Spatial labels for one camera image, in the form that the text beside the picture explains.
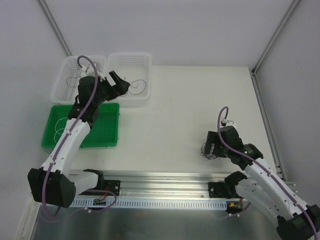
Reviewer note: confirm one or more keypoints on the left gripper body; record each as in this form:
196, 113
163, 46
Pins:
110, 88

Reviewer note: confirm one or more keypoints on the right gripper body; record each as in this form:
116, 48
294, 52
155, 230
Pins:
215, 144

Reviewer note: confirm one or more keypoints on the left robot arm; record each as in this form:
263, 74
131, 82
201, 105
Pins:
51, 183

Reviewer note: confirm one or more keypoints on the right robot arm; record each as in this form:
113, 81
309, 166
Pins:
261, 186

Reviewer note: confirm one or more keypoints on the left white perforated basket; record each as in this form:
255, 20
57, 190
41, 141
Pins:
65, 88

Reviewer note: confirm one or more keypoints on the white perforated basket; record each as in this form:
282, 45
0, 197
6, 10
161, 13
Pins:
136, 69
65, 88

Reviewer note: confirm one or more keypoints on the right white perforated basket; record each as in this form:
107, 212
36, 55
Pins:
136, 69

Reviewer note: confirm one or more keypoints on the green plastic tray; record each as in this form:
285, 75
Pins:
104, 132

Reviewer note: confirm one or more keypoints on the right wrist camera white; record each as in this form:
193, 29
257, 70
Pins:
224, 122

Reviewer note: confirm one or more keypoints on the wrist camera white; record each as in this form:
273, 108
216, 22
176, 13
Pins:
224, 122
88, 71

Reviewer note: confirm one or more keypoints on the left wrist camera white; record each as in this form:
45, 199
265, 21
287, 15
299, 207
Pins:
88, 71

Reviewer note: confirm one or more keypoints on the right aluminium frame post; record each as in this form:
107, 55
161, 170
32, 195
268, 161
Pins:
271, 44

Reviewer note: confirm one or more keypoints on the aluminium frame post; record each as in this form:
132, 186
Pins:
54, 27
271, 44

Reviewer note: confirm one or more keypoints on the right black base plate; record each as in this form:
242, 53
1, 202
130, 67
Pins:
219, 190

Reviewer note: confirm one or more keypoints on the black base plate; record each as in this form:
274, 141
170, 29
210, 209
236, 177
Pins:
113, 186
219, 190

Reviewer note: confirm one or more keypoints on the white slotted cable duct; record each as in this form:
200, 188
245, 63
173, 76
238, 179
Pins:
134, 203

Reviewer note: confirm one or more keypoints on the left aluminium frame post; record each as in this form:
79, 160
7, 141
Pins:
54, 27

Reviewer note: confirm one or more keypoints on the aluminium mounting rail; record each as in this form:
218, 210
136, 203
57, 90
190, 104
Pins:
164, 185

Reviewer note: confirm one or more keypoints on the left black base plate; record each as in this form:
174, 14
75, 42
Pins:
113, 186

